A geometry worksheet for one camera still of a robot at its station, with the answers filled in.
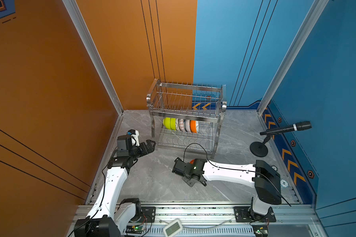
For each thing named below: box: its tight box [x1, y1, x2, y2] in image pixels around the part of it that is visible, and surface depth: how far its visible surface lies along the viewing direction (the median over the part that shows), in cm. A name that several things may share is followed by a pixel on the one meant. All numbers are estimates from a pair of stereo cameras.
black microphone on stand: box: [249, 120, 312, 158], surface depth 83 cm
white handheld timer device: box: [163, 218, 183, 237], surface depth 69 cm
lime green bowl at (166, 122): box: [162, 117, 172, 130], surface depth 101 cm
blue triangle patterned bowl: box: [178, 118, 186, 133], surface depth 99 cm
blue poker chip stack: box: [280, 179, 289, 188], surface depth 79 cm
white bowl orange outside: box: [189, 119, 199, 134], surface depth 97 cm
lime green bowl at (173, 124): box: [170, 117, 177, 131], surface depth 99 cm
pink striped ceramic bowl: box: [184, 119, 191, 133], surface depth 98 cm
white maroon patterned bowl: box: [175, 118, 180, 132], surface depth 99 cm
